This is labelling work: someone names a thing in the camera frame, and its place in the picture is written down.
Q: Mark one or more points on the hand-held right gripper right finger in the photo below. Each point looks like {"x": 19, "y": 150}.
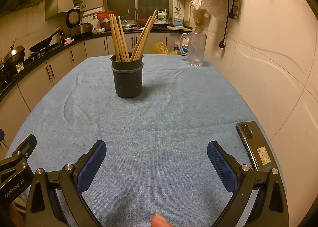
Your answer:
{"x": 219, "y": 165}

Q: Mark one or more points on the beige lower kitchen cabinets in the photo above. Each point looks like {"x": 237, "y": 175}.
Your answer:
{"x": 32, "y": 78}

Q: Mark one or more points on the black wok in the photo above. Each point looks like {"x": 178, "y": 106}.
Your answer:
{"x": 42, "y": 44}

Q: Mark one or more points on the yellow plastic bag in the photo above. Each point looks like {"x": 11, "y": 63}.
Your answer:
{"x": 159, "y": 48}

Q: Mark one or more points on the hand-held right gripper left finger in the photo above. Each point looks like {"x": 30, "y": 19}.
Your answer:
{"x": 92, "y": 165}

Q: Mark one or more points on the glass pot lid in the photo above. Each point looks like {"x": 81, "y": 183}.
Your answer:
{"x": 129, "y": 23}

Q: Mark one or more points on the silver rice cooker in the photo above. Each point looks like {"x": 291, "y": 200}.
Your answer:
{"x": 80, "y": 29}

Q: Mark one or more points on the black kitchen countertop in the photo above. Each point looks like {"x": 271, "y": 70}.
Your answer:
{"x": 154, "y": 30}

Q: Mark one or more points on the brown cooking pot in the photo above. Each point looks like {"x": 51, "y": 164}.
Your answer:
{"x": 104, "y": 25}

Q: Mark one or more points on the blue tablecloth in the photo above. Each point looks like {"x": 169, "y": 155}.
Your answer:
{"x": 159, "y": 130}

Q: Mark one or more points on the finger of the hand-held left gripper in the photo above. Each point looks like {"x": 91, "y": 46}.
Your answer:
{"x": 1, "y": 135}
{"x": 24, "y": 147}

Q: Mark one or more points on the wall power socket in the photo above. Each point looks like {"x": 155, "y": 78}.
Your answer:
{"x": 237, "y": 8}

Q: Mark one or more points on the green label detergent jug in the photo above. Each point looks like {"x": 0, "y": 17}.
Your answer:
{"x": 162, "y": 18}

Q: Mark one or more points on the clear glass mug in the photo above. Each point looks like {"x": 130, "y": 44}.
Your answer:
{"x": 197, "y": 50}

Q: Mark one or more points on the steel sink faucet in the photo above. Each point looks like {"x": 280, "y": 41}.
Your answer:
{"x": 137, "y": 18}

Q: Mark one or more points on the blue label detergent jug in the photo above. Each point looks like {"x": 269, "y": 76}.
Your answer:
{"x": 178, "y": 21}

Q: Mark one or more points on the person's right hand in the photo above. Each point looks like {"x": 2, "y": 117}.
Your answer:
{"x": 160, "y": 222}

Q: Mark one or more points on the bunch of wooden chopsticks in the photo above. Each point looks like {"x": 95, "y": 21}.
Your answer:
{"x": 115, "y": 38}

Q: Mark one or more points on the steel wok with lid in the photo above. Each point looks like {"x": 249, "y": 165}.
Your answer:
{"x": 15, "y": 54}

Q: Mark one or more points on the black smartphone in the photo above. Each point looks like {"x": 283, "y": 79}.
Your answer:
{"x": 258, "y": 150}

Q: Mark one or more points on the pink cloth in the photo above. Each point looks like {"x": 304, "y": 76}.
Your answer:
{"x": 69, "y": 41}

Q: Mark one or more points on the red plastic basin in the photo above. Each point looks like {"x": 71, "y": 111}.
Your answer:
{"x": 105, "y": 15}

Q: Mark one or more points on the gas stove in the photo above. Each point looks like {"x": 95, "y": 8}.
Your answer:
{"x": 19, "y": 68}

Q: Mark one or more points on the steel kettle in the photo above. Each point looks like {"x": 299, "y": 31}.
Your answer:
{"x": 62, "y": 37}

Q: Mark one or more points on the bundle of dark sticks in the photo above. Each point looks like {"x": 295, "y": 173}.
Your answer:
{"x": 170, "y": 19}

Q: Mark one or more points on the black utensil holder cup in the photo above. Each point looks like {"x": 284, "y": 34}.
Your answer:
{"x": 128, "y": 83}

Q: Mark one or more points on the clear hanging plastic bag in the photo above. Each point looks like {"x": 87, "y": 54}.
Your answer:
{"x": 211, "y": 3}

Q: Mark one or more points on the wooden cutting board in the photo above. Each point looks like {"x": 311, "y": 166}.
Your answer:
{"x": 178, "y": 28}

